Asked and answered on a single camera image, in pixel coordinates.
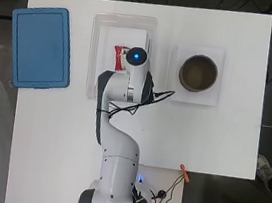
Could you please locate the red and white packet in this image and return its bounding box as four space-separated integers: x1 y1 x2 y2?
110 43 131 73

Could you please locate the brown round tub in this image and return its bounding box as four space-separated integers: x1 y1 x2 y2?
176 51 221 96

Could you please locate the clear plastic box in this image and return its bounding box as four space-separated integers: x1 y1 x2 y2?
82 8 160 108

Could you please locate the white flat box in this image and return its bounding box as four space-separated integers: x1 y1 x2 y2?
92 23 150 94

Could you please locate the orange clamp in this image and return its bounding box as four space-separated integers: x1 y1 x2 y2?
177 163 193 184

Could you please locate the blue plastic lid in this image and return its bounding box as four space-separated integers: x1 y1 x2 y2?
2 1 80 96

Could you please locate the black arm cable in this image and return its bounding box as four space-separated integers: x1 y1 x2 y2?
95 80 177 127

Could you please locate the black base cable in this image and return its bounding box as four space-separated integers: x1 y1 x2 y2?
130 167 187 203

